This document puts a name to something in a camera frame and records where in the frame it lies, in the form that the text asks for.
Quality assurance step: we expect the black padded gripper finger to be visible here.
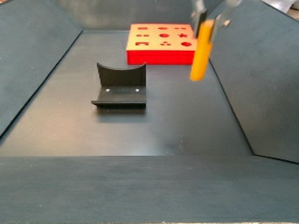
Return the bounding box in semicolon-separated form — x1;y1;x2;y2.
191;0;207;38

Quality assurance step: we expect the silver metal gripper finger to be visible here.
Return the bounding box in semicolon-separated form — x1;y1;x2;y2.
210;0;242;42

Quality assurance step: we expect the yellow oval peg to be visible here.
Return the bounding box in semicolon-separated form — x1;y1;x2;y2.
190;19;214;81

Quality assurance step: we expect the red shape-sorting board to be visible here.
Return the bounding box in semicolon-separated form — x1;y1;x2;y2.
126;24;197;65

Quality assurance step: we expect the black curved peg stand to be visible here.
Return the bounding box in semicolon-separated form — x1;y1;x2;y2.
91;64;146;109

